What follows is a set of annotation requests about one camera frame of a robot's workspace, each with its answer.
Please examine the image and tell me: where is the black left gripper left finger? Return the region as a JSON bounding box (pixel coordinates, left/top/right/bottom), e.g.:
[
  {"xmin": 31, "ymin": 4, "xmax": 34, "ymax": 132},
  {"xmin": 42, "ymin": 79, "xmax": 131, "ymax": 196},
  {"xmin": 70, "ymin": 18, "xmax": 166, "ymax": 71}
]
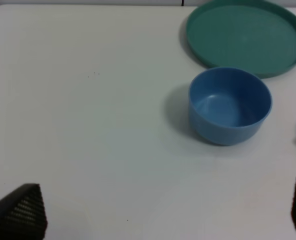
[{"xmin": 0, "ymin": 183, "xmax": 48, "ymax": 240}]

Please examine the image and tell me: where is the blue plastic bowl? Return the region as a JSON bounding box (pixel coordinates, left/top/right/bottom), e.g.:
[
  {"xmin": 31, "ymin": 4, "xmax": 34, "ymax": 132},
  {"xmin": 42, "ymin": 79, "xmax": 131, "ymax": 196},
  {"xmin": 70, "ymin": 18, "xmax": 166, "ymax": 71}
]
[{"xmin": 188, "ymin": 67, "xmax": 272, "ymax": 146}]

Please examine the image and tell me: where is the green round plate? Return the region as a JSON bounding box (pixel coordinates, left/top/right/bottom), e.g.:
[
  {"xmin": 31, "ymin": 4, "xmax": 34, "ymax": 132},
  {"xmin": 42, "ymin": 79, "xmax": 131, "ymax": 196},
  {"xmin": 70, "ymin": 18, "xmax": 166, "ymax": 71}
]
[{"xmin": 185, "ymin": 0, "xmax": 296, "ymax": 79}]

